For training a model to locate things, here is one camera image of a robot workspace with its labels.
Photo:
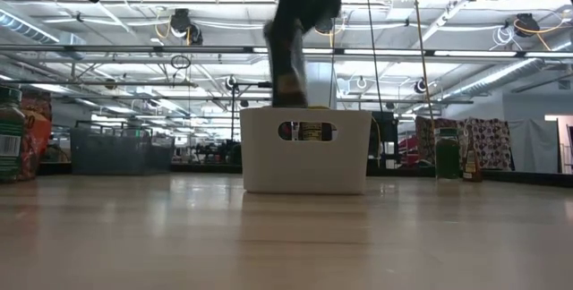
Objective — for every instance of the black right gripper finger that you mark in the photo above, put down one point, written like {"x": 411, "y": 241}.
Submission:
{"x": 278, "y": 48}
{"x": 300, "y": 53}

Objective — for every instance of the orange spice packet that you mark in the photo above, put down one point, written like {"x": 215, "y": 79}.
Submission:
{"x": 38, "y": 140}
{"x": 38, "y": 101}

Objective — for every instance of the green lid spice jar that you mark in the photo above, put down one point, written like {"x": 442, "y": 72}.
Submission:
{"x": 11, "y": 147}
{"x": 447, "y": 156}

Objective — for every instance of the white building column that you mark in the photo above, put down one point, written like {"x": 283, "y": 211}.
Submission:
{"x": 321, "y": 84}

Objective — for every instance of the small black ceiling reel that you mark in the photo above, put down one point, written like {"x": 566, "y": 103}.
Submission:
{"x": 230, "y": 82}
{"x": 421, "y": 85}

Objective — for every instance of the patterned cloth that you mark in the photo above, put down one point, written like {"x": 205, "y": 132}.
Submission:
{"x": 488, "y": 142}

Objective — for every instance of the white sheet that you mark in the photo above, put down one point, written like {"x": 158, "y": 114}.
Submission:
{"x": 532, "y": 147}

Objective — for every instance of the long ceiling light rail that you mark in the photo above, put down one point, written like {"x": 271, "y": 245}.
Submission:
{"x": 134, "y": 48}

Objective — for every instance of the silver ventilation duct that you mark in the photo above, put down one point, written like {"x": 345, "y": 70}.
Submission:
{"x": 27, "y": 28}
{"x": 501, "y": 75}

